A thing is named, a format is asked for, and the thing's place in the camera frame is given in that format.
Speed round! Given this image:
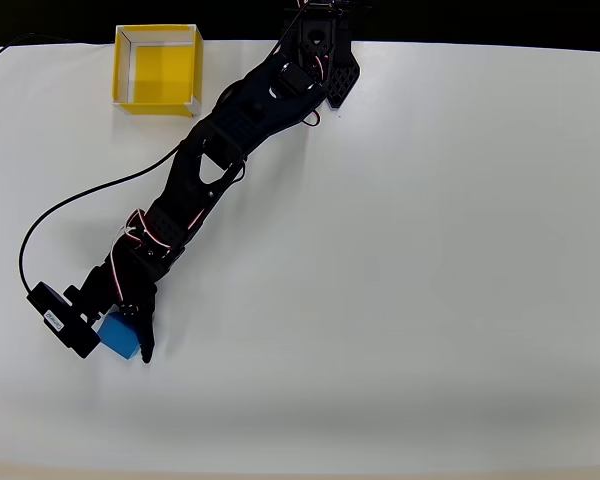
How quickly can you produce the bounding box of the thin black table cable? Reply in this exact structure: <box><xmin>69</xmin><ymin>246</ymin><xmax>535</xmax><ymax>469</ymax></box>
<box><xmin>0</xmin><ymin>32</ymin><xmax>84</xmax><ymax>69</ymax></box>

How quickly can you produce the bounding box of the yellow open box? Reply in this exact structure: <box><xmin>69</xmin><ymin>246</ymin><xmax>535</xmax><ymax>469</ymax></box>
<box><xmin>112</xmin><ymin>23</ymin><xmax>204</xmax><ymax>120</ymax></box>

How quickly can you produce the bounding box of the blue block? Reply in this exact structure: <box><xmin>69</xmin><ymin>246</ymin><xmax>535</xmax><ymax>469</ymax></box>
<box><xmin>94</xmin><ymin>312</ymin><xmax>142</xmax><ymax>361</ymax></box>

